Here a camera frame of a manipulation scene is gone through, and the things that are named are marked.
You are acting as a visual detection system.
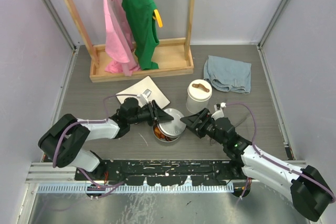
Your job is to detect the metal tongs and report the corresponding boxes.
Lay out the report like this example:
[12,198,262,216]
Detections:
[209,114,249,146]

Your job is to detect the shallow round metal tin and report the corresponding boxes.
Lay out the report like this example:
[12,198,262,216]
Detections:
[153,125,180,143]

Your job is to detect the green shirt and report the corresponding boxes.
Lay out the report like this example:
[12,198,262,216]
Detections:
[122,0,159,70]

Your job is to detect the pink shirt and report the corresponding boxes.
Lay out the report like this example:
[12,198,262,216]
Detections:
[103,0,140,76]

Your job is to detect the tall metal container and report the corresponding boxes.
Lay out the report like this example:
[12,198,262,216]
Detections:
[186,96,210,114]

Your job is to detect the white lid with leather strap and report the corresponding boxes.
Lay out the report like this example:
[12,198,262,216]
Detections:
[187,79,212,102]

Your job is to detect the blue denim cloth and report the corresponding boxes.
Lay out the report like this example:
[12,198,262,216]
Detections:
[203,55,251,94]

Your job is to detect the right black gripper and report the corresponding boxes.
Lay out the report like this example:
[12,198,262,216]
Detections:
[181,108,226,146]

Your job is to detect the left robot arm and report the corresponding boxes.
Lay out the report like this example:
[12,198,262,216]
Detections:
[38,98,160,180]

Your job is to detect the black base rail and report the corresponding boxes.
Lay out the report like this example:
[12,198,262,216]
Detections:
[87,159,252,187]

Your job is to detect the wooden clothes rack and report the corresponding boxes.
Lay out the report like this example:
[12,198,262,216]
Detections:
[64,0,195,82]

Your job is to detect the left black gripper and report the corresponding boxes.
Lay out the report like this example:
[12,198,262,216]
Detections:
[128,100,173,127]

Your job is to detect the white square plate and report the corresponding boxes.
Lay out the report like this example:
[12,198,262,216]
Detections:
[117,76,170,109]

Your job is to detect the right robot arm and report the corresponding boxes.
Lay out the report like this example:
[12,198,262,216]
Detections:
[154,103,335,221]

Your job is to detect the orange strawberry shaped piece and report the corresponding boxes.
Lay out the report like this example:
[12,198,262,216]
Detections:
[154,127,163,138]

